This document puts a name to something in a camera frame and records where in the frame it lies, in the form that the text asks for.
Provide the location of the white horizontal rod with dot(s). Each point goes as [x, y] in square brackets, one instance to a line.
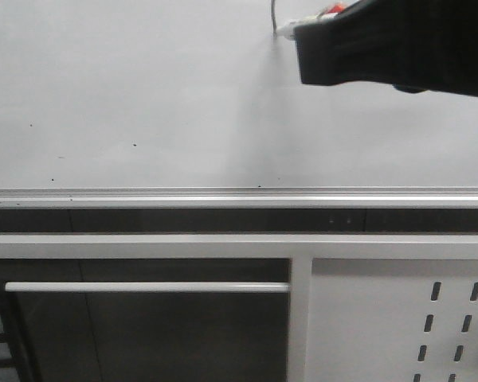
[146, 287]

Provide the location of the white metal frame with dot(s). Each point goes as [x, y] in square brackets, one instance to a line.
[301, 250]

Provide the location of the white whiteboard marker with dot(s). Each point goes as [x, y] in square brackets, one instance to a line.
[288, 30]

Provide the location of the white whiteboard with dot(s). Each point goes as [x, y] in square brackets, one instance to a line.
[136, 94]

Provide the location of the white perforated metal panel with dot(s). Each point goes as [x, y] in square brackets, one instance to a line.
[393, 320]

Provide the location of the black striped rack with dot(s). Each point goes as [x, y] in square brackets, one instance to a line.
[14, 360]

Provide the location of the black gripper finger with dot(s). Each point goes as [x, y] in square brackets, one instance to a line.
[412, 45]

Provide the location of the red round magnet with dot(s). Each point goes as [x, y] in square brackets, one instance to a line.
[334, 8]

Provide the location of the aluminium whiteboard tray rail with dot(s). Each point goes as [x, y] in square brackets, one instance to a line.
[242, 198]

